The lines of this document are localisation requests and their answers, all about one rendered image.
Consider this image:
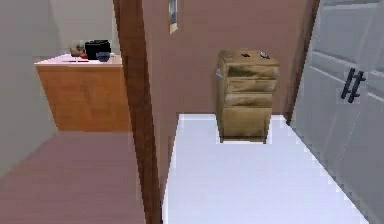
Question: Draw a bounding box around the brown wooden chest of drawers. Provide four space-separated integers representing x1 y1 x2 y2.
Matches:
215 49 281 145

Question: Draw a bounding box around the dark blue bowl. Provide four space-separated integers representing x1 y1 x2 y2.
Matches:
95 51 112 63

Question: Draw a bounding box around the orange wooden counter cabinet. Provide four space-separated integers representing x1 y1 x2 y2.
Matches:
34 53 132 132

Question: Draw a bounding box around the black toaster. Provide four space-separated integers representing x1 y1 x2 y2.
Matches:
84 39 112 61

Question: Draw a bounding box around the round beige jar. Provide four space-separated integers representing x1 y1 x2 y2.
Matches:
69 39 87 58

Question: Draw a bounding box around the grey panelled room door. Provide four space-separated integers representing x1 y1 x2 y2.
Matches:
289 0 384 224

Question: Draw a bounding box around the brown wooden door frame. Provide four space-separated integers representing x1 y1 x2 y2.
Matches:
112 0 164 224

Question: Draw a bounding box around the framed wall picture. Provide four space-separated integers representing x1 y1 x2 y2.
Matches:
168 0 180 35

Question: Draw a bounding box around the black door handle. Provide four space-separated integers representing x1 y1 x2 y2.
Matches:
340 67 367 104

